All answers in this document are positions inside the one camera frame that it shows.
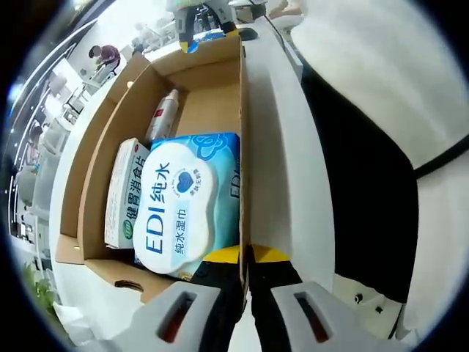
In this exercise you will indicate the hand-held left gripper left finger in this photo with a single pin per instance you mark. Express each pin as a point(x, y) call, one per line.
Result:
point(216, 293)

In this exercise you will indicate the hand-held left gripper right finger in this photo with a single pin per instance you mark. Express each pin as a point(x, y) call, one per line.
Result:
point(278, 278)

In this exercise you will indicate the brown cardboard shoe box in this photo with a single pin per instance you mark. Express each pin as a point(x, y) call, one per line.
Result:
point(205, 106)

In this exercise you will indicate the white spray bottle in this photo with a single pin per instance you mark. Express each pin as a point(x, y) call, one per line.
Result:
point(163, 117)

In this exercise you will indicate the teal wet wipes pack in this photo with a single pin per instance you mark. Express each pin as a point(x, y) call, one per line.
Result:
point(176, 205)

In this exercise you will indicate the white medicine box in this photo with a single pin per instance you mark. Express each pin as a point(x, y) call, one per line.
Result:
point(124, 194)

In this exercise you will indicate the black computer mouse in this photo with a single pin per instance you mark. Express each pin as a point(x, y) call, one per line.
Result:
point(249, 34)

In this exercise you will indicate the green potted plant white pot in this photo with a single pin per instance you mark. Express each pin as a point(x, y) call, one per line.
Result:
point(40, 289)

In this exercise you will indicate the white bracket with screws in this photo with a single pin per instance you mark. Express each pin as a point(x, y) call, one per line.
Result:
point(370, 304)

